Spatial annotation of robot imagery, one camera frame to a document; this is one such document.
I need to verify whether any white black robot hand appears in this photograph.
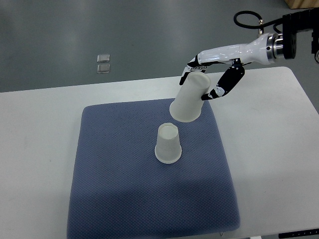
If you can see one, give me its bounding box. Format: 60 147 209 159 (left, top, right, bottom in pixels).
179 33 274 101

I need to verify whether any white paper cup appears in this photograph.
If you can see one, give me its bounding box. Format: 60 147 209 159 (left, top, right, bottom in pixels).
169 71 211 122
155 122 182 164

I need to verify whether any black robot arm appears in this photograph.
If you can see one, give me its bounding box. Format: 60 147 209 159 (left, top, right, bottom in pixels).
179 8 319 101

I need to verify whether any white paper cup on mat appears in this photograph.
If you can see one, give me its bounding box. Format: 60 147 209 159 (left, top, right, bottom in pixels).
155 122 182 164

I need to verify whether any lower metal floor plate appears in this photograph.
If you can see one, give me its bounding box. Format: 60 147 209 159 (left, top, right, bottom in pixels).
97 64 111 74

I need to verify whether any metal floor plate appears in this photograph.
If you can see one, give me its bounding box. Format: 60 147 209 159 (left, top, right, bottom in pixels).
97 54 110 63
97 64 111 74

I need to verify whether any upper metal floor plate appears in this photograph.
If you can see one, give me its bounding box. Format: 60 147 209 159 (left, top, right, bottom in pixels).
97 54 110 63

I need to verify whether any wooden box corner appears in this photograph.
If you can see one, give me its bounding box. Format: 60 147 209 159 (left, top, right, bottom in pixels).
284 0 319 9

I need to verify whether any blue-grey textured mat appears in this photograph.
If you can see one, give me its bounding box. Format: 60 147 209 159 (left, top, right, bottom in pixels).
67 99 240 239

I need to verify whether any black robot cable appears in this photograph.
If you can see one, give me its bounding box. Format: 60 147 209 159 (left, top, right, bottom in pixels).
233 10 285 34

